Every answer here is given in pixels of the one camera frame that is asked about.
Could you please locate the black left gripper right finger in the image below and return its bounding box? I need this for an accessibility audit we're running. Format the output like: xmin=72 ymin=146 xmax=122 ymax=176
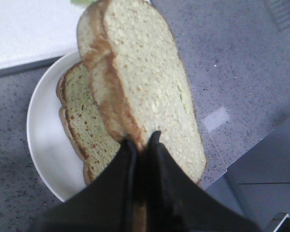
xmin=146 ymin=131 xmax=260 ymax=232

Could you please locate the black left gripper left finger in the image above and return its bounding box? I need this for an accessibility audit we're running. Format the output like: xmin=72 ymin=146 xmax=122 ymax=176
xmin=26 ymin=139 xmax=140 ymax=232

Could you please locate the bread slice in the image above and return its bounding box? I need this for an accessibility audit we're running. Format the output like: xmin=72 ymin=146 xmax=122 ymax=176
xmin=77 ymin=0 xmax=207 ymax=183
xmin=56 ymin=62 xmax=120 ymax=185

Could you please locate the green lettuce leaf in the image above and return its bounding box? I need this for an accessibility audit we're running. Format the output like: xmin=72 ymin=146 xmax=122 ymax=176
xmin=70 ymin=0 xmax=95 ymax=6

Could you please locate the white round plate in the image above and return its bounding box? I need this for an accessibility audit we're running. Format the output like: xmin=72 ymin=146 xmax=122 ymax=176
xmin=27 ymin=51 xmax=86 ymax=202

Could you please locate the white cutting board grey rim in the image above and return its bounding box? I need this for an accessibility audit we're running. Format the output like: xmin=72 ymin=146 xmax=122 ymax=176
xmin=0 ymin=0 xmax=89 ymax=76

